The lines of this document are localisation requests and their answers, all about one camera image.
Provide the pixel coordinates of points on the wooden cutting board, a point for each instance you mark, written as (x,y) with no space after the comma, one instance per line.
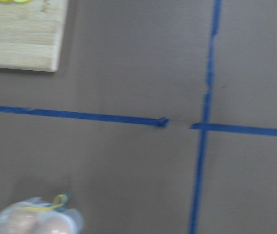
(31,34)

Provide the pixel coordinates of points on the clear plastic egg box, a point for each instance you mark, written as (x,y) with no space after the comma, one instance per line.
(36,216)

